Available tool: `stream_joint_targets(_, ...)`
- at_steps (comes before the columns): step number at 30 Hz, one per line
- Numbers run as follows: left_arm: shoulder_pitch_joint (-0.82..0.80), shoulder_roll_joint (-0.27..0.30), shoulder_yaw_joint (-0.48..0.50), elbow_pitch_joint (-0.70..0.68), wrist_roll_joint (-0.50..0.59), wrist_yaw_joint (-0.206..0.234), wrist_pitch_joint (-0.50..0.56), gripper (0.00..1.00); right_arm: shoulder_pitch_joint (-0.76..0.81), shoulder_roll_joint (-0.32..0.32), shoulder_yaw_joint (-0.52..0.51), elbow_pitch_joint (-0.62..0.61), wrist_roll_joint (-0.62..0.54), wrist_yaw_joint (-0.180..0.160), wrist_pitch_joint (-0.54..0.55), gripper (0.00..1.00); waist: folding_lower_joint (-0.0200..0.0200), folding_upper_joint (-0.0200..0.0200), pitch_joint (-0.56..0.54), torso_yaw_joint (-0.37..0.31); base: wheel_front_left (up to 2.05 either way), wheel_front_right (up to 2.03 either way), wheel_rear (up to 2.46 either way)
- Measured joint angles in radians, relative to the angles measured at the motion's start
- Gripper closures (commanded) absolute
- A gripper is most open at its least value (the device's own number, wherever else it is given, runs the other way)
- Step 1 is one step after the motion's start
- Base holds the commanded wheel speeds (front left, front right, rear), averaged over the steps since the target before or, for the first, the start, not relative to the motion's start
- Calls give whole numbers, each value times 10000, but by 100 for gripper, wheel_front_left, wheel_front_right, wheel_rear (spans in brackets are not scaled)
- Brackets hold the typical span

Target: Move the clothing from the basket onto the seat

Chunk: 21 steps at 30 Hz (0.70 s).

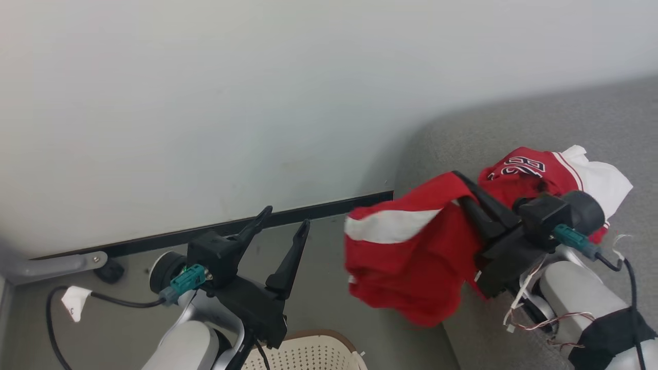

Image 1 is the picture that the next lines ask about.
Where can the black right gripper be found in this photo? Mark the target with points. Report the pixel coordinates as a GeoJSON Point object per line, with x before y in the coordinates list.
{"type": "Point", "coordinates": [506, 262]}

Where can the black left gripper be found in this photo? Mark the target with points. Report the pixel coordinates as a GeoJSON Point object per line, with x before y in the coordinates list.
{"type": "Point", "coordinates": [254, 308]}

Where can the red white sports jersey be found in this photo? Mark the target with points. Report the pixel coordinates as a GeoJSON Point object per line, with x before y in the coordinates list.
{"type": "Point", "coordinates": [411, 267]}

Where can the black wrap on arm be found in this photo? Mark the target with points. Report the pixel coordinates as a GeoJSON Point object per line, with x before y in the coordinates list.
{"type": "Point", "coordinates": [611, 334]}

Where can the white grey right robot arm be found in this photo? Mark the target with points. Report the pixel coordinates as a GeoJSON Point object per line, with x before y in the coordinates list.
{"type": "Point", "coordinates": [570, 290]}

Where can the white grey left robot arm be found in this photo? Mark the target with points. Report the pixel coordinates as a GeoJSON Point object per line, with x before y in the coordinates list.
{"type": "Point", "coordinates": [185, 344]}

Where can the grey fabric sofa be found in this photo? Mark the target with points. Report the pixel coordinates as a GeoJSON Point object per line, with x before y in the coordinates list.
{"type": "Point", "coordinates": [514, 133]}

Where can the beige perforated laundry basket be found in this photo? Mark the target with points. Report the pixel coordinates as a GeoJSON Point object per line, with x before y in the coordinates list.
{"type": "Point", "coordinates": [308, 354]}

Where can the black round foot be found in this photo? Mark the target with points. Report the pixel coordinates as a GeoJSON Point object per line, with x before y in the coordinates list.
{"type": "Point", "coordinates": [109, 271]}

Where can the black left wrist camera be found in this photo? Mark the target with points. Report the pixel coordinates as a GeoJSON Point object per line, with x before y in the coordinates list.
{"type": "Point", "coordinates": [213, 254]}

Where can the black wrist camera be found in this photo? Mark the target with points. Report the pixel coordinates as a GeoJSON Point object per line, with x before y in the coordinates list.
{"type": "Point", "coordinates": [213, 254]}
{"type": "Point", "coordinates": [550, 213]}

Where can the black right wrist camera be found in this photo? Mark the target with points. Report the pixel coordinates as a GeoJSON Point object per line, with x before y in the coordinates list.
{"type": "Point", "coordinates": [550, 213]}

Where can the grey metal bracket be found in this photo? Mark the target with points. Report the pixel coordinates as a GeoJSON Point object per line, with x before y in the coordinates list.
{"type": "Point", "coordinates": [46, 267]}

